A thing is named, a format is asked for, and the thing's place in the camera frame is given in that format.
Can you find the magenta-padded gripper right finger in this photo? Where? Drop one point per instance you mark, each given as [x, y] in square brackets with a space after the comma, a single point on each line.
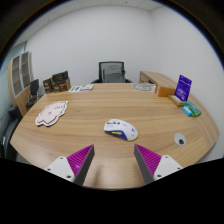
[150, 161]

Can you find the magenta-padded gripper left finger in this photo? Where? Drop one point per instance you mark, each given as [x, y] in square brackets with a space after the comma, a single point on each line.
[77, 161]

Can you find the white blue yellow computer mouse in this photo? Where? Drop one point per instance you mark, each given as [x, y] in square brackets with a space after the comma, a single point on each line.
[122, 128]

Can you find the pink pig-shaped mouse pad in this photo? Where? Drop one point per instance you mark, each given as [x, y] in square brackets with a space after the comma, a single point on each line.
[51, 112]

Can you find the blue small box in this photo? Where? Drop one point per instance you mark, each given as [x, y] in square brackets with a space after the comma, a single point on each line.
[186, 110]

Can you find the tan flat box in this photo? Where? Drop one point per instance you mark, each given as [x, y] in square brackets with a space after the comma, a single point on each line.
[175, 100]

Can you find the green small box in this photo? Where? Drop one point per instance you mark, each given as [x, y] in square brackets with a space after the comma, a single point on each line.
[194, 109]

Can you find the small orange-brown box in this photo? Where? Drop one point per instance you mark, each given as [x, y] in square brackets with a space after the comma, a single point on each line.
[165, 91]

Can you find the white printed sticker sheet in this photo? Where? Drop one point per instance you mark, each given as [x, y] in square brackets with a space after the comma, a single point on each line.
[81, 88]

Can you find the black padded office chair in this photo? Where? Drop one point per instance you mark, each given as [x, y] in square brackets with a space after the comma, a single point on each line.
[10, 130]

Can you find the wide brown cardboard box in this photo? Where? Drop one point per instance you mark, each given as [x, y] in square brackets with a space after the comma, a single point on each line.
[63, 86]

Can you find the purple card package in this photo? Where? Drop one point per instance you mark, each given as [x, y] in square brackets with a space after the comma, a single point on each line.
[183, 87]

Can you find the tall brown cardboard box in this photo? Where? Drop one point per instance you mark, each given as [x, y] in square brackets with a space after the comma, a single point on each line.
[47, 86]

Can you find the wooden side desk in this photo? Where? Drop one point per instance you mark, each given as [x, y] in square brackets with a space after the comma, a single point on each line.
[155, 78]

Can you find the black visitor chair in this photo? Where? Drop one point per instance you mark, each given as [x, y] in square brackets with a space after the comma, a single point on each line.
[34, 88]

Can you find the black printed box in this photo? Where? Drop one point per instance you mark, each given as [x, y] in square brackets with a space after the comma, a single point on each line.
[60, 76]

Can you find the grey backpack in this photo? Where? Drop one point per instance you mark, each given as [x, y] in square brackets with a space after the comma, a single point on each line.
[114, 74]

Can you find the black mesh office chair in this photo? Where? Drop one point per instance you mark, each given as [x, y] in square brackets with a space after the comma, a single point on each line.
[100, 68]

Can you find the wooden shelf cabinet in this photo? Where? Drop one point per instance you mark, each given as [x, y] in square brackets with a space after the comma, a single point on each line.
[19, 80]

